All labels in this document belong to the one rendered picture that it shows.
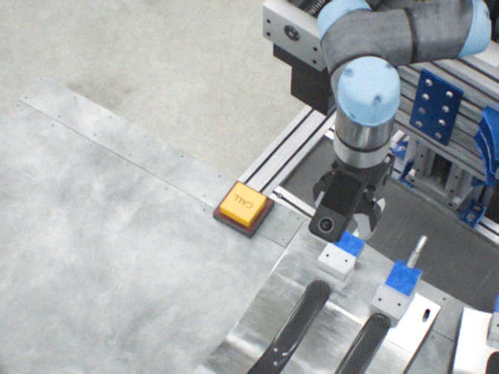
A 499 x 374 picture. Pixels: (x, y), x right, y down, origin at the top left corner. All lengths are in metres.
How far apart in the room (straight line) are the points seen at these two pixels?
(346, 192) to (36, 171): 0.70
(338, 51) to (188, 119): 1.59
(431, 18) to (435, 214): 1.20
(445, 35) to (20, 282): 0.85
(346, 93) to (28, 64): 1.92
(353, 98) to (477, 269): 1.26
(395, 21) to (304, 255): 0.48
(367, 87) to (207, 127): 1.64
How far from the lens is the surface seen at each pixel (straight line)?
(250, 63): 2.95
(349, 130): 1.26
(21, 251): 1.77
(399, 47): 1.30
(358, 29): 1.29
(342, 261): 1.59
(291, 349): 1.56
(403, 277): 1.56
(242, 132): 2.81
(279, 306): 1.58
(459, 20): 1.32
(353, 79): 1.22
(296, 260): 1.61
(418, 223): 2.45
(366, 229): 1.46
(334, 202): 1.36
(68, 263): 1.74
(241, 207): 1.72
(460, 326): 1.64
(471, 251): 2.44
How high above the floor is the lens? 2.34
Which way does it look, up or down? 59 degrees down
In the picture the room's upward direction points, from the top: 2 degrees counter-clockwise
